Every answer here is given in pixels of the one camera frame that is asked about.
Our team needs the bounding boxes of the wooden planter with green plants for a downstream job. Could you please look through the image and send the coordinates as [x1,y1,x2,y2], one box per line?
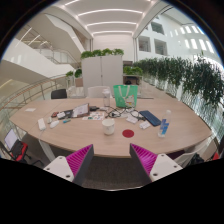
[65,68,84,88]
[122,65,144,86]

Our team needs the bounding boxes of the clear plastic tumbler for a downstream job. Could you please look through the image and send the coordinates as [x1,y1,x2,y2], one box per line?
[101,88,111,108]

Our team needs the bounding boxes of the white ceramic mug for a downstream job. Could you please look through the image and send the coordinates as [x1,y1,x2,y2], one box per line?
[101,118,116,136]

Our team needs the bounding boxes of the long white remote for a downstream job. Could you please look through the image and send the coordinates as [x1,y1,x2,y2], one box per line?
[37,117,47,131]

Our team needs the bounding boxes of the white printed card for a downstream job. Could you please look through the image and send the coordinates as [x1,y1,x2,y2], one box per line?
[138,120,152,130]

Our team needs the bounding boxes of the white cabinet topped with plants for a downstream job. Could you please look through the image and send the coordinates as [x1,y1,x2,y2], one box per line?
[80,48,125,98]

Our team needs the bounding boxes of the small white card box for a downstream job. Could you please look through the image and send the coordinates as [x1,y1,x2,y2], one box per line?
[125,115,139,125]

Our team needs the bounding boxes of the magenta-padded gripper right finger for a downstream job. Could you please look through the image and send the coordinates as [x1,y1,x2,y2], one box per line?
[129,143,184,184]

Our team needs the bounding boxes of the dark blue keyboard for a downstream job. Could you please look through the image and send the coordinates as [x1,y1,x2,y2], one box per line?
[138,110,163,127]

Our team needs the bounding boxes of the white chair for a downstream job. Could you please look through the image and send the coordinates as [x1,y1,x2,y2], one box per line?
[87,85,113,99]

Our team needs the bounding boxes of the flat round red coaster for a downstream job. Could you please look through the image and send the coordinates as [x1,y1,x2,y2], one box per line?
[121,129,135,139]

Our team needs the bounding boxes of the black cable bundle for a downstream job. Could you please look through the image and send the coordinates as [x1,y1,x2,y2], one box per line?
[99,105,145,122]

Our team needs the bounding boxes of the open brown notebook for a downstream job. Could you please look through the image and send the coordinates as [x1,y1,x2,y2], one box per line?
[64,102,91,119]

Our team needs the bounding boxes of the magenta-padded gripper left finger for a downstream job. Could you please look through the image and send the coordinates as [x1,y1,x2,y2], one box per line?
[43,143,95,186]

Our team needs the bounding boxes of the colourful sticker sheet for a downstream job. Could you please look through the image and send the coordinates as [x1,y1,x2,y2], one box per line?
[81,111,106,121]

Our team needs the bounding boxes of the clear blue-labelled water bottle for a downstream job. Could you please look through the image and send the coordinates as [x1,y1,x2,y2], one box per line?
[157,109,172,139]

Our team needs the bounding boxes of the red and black office chair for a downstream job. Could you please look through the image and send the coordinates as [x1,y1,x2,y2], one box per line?
[6,139,34,165]

